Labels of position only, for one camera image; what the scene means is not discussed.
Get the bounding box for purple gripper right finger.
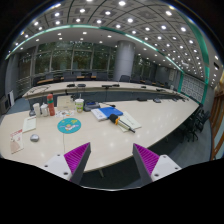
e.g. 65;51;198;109
132;143;182;186

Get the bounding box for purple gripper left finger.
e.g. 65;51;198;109
43;142;92;185

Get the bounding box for grey computer mouse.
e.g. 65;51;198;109
30;134;40;142

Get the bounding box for round teal paper fan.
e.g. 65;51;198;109
57;118;81;134

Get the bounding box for pale green notebook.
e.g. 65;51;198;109
119;112;141;132

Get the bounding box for black office chair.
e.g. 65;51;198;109
180;104;211;141

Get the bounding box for dark grey box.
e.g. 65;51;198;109
83;102;100;112

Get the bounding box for green white paper cup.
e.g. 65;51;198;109
75;99;84;113

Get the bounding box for beige paper bag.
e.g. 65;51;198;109
57;95;75;110

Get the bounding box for white paper booklet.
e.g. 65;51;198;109
22;116;36;132

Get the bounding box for blue folder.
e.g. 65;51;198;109
100;107;122;118

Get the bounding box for white cup right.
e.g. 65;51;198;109
40;103;48;117

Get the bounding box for red thermos bottle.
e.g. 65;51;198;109
47;94;55;116

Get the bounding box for white cup left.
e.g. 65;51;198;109
33;103;41;117

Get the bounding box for grey round pillar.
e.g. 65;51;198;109
113;40;135;81

